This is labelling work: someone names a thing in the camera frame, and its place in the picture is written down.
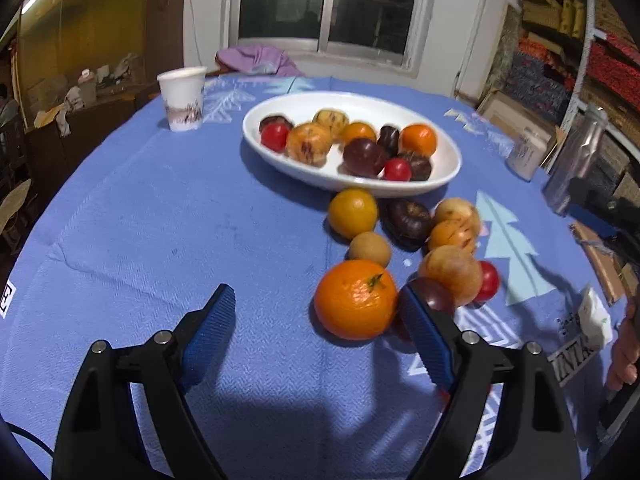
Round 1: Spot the orange mandarin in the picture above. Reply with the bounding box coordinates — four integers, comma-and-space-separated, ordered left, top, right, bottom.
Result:
313, 259, 399, 342
399, 124, 438, 157

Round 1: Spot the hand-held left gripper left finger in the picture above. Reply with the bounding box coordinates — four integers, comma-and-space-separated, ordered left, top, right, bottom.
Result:
51, 283, 237, 480

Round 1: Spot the steel water bottle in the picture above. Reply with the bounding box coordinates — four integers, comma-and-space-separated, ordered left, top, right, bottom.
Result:
544, 104, 610, 216

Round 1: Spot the orange-brown passion fruit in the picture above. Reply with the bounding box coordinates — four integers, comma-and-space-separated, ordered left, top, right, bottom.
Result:
286, 122, 333, 167

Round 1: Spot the leaning framed picture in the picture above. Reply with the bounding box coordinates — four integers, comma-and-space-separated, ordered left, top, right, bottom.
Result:
475, 87, 566, 161

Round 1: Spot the beige curved panel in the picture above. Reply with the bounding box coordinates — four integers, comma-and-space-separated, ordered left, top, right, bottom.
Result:
0, 177, 33, 256

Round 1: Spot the white oval plate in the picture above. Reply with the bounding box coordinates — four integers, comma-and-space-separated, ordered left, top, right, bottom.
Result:
242, 91, 462, 198

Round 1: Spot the purple cloth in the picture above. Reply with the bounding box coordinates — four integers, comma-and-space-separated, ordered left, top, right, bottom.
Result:
216, 45, 306, 78

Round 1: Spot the stack of patterned boxes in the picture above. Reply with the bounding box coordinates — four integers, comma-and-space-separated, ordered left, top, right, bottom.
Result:
492, 0, 640, 241

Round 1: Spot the white metal shelf rack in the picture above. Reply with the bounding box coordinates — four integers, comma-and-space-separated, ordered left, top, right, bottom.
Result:
560, 0, 608, 133

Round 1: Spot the crumpled white wrapper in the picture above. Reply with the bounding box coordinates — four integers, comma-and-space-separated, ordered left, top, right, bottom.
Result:
575, 285, 615, 352

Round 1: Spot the wooden glass-front cabinet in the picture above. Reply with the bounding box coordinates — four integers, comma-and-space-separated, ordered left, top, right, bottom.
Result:
0, 0, 188, 211

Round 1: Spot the dark-streaked tan passion fruit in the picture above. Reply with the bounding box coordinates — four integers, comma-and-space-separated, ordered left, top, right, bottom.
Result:
427, 220, 477, 256

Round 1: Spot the small glossy orange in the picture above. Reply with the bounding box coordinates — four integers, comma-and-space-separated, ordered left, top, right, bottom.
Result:
342, 121, 377, 147

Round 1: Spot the person's right hand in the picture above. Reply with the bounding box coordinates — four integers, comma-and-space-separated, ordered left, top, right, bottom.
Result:
604, 294, 640, 392

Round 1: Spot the small tan longan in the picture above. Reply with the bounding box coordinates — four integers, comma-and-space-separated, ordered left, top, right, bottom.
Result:
348, 231, 392, 268

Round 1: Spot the pale yellow passion fruit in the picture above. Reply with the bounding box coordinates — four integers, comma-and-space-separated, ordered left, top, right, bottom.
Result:
312, 108, 350, 133

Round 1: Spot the dark purple plum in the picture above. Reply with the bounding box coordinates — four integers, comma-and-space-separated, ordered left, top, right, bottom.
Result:
342, 137, 390, 178
410, 276, 457, 318

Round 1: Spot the black cable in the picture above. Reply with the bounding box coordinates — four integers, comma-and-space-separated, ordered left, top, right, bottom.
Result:
0, 422, 53, 461

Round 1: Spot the white rag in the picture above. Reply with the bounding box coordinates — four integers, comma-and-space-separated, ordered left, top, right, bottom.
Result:
32, 85, 86, 136

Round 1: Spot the white paper cup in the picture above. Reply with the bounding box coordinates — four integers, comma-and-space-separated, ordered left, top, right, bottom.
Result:
156, 66, 207, 132

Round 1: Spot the sliding glass window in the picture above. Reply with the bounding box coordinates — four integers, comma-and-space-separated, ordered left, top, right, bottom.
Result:
222, 0, 438, 78

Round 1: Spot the white beverage can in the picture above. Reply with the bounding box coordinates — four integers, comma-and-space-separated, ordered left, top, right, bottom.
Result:
506, 127, 550, 182

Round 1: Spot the brown string-tied packet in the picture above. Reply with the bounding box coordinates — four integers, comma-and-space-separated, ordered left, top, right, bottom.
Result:
570, 220, 631, 306

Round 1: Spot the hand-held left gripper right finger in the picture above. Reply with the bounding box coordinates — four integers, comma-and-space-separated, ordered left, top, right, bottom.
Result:
399, 282, 581, 480

